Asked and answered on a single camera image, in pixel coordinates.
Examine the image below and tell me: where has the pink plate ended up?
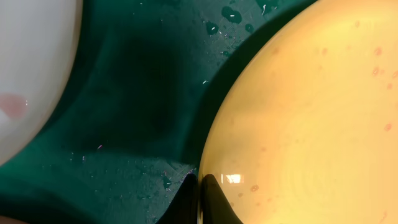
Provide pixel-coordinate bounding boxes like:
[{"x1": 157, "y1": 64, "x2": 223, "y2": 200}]
[{"x1": 1, "y1": 0, "x2": 83, "y2": 164}]

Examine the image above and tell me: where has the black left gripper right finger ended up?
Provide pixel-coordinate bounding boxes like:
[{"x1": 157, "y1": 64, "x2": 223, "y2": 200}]
[{"x1": 201, "y1": 174, "x2": 243, "y2": 224}]

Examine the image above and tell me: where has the teal plastic tray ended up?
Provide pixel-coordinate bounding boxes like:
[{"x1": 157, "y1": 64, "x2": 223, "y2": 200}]
[{"x1": 1, "y1": 1, "x2": 310, "y2": 223}]

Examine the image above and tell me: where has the yellow plate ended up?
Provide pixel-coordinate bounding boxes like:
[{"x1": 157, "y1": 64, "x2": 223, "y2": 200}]
[{"x1": 199, "y1": 0, "x2": 397, "y2": 224}]

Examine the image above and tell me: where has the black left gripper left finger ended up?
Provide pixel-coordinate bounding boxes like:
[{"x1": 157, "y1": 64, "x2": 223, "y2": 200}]
[{"x1": 157, "y1": 174, "x2": 198, "y2": 224}]

